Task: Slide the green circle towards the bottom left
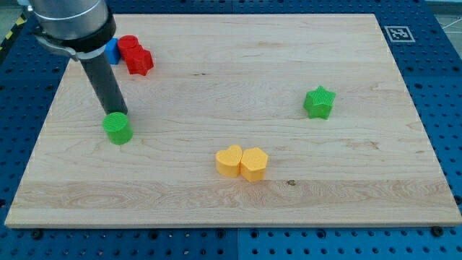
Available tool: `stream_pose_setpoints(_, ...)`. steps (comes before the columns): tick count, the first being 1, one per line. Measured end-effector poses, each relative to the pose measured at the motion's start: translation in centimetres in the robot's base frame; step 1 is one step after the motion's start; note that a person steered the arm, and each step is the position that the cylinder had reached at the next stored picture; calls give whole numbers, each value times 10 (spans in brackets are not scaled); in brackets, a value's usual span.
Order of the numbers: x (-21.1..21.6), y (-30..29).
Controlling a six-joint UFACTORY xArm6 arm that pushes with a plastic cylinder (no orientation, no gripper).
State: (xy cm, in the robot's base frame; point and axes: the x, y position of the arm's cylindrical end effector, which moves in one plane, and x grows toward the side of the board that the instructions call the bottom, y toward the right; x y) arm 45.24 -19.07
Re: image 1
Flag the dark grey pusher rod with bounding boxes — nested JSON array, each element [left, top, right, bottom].
[[80, 53, 128, 114]]

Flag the green cylinder block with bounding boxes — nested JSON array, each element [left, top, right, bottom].
[[103, 112, 134, 145]]

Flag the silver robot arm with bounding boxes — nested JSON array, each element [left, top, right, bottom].
[[17, 0, 128, 114]]

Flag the blue cube block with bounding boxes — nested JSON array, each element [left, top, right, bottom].
[[105, 38, 121, 65]]

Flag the red cylinder block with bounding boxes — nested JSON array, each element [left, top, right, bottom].
[[117, 35, 140, 59]]

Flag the red star block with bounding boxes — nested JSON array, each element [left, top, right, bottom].
[[124, 45, 154, 76]]

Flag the yellow heart block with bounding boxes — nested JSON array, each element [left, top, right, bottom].
[[215, 144, 243, 178]]

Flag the wooden board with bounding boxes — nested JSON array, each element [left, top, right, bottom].
[[5, 14, 461, 228]]

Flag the yellow pentagon block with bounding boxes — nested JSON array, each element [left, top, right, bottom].
[[240, 147, 269, 182]]

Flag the green star block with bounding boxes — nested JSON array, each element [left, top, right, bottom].
[[303, 85, 336, 119]]

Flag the white fiducial marker tag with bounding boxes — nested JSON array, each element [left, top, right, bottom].
[[384, 25, 415, 43]]

